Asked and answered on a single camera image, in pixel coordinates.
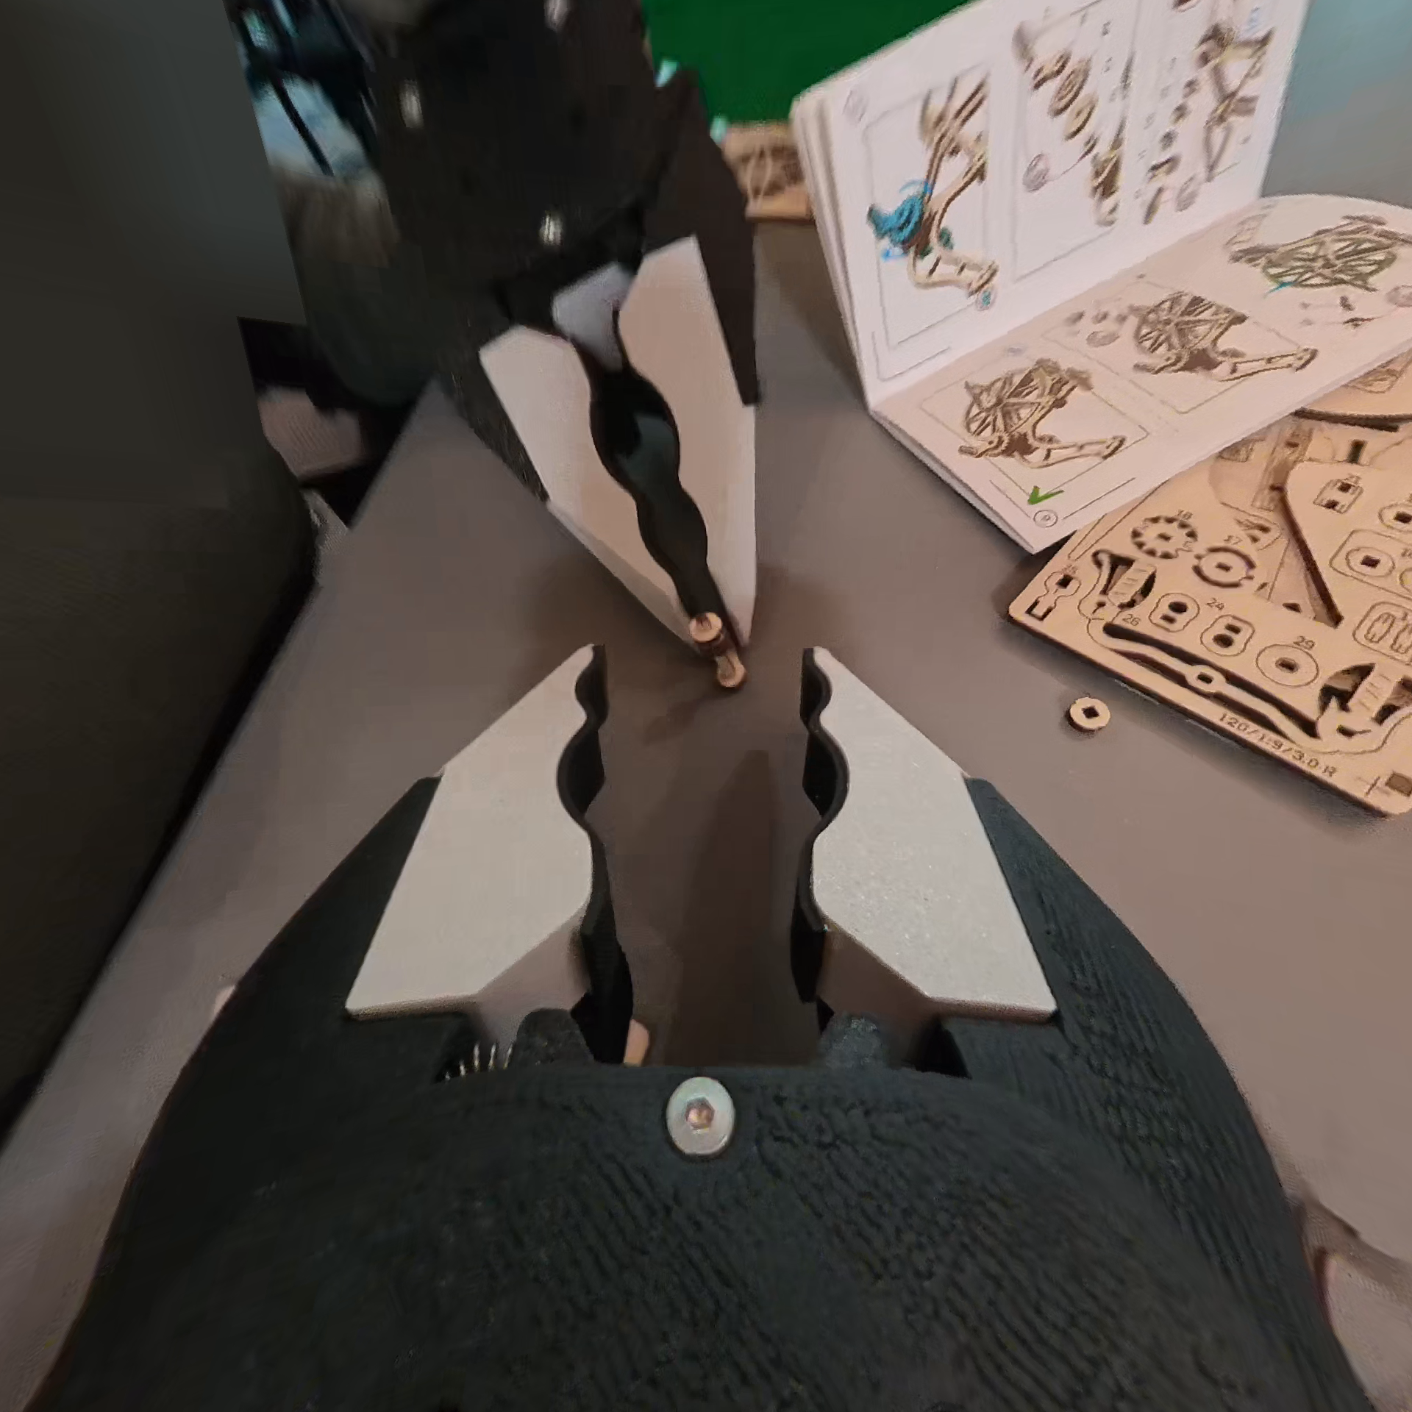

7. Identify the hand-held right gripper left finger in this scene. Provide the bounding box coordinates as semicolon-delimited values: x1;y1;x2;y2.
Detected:
344;643;653;1070

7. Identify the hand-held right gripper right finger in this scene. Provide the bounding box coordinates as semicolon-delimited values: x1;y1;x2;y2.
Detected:
788;646;1060;1039

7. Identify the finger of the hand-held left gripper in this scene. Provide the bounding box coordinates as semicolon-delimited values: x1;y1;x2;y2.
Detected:
554;232;763;653
478;325;699;654

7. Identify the small wooden axle part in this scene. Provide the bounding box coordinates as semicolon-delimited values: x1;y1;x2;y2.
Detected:
685;611;751;693

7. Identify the round-pattern wooden parts sheet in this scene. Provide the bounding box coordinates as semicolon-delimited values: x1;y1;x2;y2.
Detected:
722;121;818;222

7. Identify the wooden model parts sheet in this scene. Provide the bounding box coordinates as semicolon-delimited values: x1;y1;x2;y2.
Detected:
1006;353;1412;819

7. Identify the green plastic bin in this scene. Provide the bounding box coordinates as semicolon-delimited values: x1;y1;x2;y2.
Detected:
640;0;983;125

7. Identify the open instruction booklet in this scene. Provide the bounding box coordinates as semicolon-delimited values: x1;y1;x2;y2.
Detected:
789;0;1412;555

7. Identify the person's dark olive jacket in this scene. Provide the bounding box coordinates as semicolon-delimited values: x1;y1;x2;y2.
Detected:
0;320;320;1117

